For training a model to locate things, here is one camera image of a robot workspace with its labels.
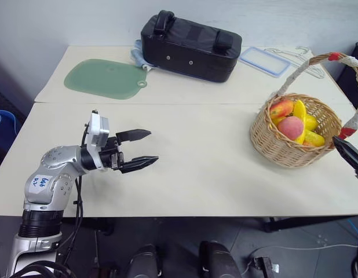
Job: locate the black padded bag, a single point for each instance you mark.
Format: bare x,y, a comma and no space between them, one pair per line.
190,49

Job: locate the clear lid with blue rim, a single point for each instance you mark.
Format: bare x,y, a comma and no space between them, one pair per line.
264,61

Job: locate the yellow banana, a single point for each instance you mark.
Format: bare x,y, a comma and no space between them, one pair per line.
300,111

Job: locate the pink peach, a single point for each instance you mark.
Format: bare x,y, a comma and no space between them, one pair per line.
290,127

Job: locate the black table frame bar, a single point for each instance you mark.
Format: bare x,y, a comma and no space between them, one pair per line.
312,223

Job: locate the black floor bracket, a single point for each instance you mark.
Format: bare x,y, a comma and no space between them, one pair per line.
264,265

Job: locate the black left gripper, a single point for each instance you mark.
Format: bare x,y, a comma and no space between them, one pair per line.
112,156

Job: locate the yellow lemon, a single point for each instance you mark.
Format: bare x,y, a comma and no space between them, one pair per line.
311,122

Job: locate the dark rounded shape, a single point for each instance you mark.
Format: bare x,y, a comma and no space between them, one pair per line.
144,260
218,259

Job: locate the blue container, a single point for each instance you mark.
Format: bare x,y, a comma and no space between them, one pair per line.
2,124

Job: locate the yellow orange mango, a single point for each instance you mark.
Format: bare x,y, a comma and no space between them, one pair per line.
313,139

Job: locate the green cutting mat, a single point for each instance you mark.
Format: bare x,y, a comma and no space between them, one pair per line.
103,78

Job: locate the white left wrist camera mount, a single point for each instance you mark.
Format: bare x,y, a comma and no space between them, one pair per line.
95,130

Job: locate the red yellow apple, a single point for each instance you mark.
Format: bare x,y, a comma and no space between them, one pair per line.
280,107

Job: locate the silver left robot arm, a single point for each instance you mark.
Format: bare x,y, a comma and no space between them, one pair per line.
51,185

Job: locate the light blue cloth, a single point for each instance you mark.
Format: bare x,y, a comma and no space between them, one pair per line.
137,56

